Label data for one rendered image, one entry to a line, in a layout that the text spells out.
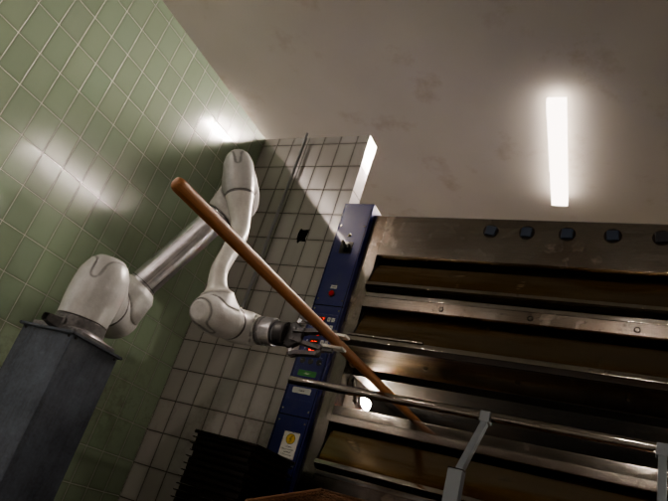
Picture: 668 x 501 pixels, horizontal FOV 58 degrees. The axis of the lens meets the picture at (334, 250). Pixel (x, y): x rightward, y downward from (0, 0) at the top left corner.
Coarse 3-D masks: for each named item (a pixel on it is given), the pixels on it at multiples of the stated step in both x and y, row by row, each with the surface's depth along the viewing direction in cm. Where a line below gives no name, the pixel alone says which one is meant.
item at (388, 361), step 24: (384, 360) 242; (408, 360) 234; (432, 360) 227; (456, 360) 221; (480, 360) 218; (456, 384) 236; (480, 384) 229; (504, 384) 222; (528, 384) 216; (552, 384) 210; (576, 384) 205; (600, 384) 199; (624, 384) 195; (648, 384) 192; (600, 408) 211; (624, 408) 206; (648, 408) 200
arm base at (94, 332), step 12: (48, 312) 170; (60, 312) 175; (48, 324) 171; (60, 324) 172; (72, 324) 173; (84, 324) 174; (96, 324) 177; (84, 336) 172; (96, 336) 177; (108, 348) 180
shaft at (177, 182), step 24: (192, 192) 113; (216, 216) 120; (240, 240) 127; (264, 264) 136; (288, 288) 146; (312, 312) 157; (336, 336) 170; (360, 360) 186; (384, 384) 204; (408, 408) 227
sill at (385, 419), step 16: (352, 416) 242; (368, 416) 240; (384, 416) 237; (432, 432) 226; (448, 432) 224; (464, 432) 221; (512, 448) 212; (528, 448) 210; (544, 448) 208; (576, 464) 202; (592, 464) 200; (608, 464) 198; (624, 464) 196; (656, 480) 191
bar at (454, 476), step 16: (304, 384) 215; (320, 384) 212; (336, 384) 211; (384, 400) 201; (400, 400) 198; (416, 400) 196; (464, 416) 188; (480, 416) 184; (496, 416) 183; (512, 416) 182; (480, 432) 177; (560, 432) 174; (576, 432) 172; (592, 432) 171; (640, 448) 165; (656, 448) 162; (464, 464) 163; (448, 480) 158; (448, 496) 156
